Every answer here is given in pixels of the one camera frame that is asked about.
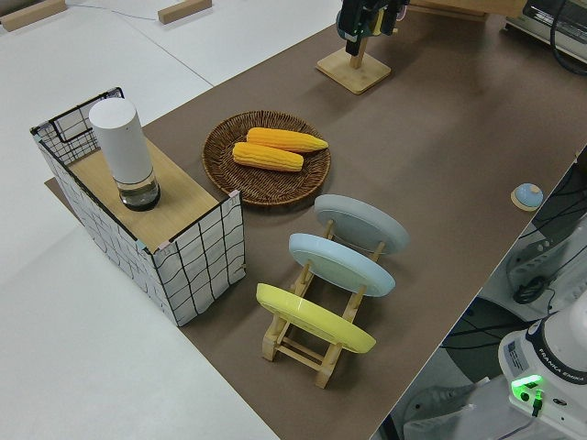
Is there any wooden drawer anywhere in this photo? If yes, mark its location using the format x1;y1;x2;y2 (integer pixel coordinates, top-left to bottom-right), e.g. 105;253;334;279
407;0;490;20

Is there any black coiled cable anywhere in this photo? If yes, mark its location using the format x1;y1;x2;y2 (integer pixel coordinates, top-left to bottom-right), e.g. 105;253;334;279
512;277;549;304

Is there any wooden plate rack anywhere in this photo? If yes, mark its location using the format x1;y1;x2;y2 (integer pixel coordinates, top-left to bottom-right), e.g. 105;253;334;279
261;218;387;390

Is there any white toaster oven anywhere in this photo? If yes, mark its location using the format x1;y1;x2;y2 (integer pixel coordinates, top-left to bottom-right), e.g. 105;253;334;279
504;0;587;47

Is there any yellow plate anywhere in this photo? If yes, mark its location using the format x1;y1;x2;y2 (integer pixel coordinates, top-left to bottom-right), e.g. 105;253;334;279
255;282;377;354

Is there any white cylindrical bottle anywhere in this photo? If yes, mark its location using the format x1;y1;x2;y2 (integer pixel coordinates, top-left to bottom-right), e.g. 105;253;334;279
88;99;161;212

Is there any grey robot mounting base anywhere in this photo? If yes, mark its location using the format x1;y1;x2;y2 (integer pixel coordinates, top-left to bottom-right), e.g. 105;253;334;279
389;379;510;440

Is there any light wooden shelf board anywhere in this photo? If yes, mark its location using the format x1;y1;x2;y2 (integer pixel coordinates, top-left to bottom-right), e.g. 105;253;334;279
68;137;219;244

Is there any blue dome bell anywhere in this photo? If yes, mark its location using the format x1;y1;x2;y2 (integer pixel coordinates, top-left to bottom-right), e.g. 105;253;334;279
510;182;545;213

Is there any slim black hanging item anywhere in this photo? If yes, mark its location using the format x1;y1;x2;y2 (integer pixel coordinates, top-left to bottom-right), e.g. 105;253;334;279
382;0;399;37

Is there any yellow corn cob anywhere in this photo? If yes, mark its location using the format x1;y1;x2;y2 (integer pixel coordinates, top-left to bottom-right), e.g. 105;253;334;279
246;126;330;154
232;141;305;173

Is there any brown table mat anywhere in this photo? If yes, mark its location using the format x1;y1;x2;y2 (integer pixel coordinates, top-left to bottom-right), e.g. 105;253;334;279
139;0;587;440

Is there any grey plate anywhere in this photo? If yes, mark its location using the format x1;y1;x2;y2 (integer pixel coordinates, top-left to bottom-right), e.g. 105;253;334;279
314;193;410;258

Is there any wooden drawer cabinet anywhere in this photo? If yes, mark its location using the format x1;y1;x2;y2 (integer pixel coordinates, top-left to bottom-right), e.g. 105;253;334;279
485;0;529;17

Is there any black teal hanging item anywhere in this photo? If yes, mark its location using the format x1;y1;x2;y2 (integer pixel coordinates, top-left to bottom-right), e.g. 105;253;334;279
336;0;371;56

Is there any thin pale wire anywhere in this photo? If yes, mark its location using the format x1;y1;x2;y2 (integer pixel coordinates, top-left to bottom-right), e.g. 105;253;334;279
66;2;160;22

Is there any long wooden block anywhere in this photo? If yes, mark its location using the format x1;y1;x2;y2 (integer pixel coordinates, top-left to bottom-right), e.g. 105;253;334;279
157;0;214;25
0;0;68;32

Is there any light blue plate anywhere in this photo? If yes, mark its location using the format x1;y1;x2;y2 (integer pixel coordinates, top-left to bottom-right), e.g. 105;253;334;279
288;232;396;299

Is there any white grid pattern box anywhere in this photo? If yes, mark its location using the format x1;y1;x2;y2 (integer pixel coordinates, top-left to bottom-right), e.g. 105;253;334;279
30;85;247;327

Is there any black oven power cable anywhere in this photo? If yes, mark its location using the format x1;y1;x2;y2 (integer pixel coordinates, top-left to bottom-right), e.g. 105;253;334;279
548;0;587;77

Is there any wooden peg stand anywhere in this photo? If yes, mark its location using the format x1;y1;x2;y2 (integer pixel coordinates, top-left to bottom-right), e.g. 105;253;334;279
316;35;393;96

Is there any round brown wicker tray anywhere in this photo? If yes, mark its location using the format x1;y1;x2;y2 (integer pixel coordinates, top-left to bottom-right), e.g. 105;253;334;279
202;109;332;207

